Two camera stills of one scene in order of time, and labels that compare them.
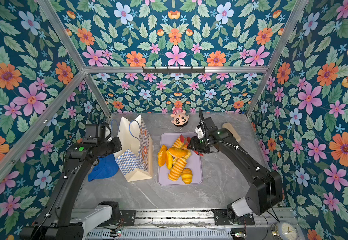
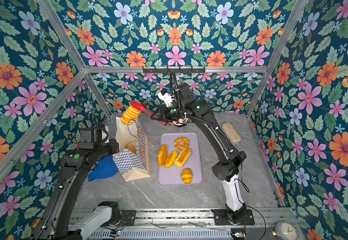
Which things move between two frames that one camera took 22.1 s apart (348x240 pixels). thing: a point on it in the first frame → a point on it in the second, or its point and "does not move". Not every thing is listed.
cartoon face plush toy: (180, 118) does not move
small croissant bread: (187, 175) does not move
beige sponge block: (228, 126) does not move
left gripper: (118, 146) does not move
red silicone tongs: (187, 140) → (139, 106)
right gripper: (194, 145) → (163, 113)
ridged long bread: (179, 164) → (130, 116)
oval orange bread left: (162, 155) does not move
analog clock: (288, 230) does not move
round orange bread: (180, 152) → (131, 147)
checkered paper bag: (135, 158) does not move
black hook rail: (174, 71) does not move
